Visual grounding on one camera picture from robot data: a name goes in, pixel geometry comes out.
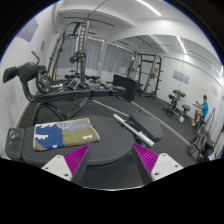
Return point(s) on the blue green patterned towel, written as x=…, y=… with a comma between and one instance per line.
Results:
x=62, y=134

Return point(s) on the black weight bench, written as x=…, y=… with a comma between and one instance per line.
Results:
x=27, y=74

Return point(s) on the silver barbell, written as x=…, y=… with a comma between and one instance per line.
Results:
x=143, y=138

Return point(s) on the round black padded table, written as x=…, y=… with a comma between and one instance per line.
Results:
x=114, y=144

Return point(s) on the black weight plate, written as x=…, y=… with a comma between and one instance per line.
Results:
x=43, y=81

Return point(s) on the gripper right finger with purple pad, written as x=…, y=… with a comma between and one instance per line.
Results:
x=153, y=166

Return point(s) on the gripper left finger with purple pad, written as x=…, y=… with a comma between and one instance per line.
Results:
x=72, y=166

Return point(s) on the person in blue shirt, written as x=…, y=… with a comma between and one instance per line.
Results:
x=201, y=110

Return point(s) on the black plyo box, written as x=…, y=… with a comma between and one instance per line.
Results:
x=128, y=84

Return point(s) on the black smith machine rack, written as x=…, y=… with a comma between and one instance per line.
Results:
x=80, y=33

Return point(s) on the black power rack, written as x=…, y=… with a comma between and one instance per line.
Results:
x=154, y=73

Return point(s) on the black flat bench pad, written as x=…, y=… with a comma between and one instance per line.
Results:
x=149, y=125

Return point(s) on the black seated exercise machine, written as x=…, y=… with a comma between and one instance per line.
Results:
x=172, y=107

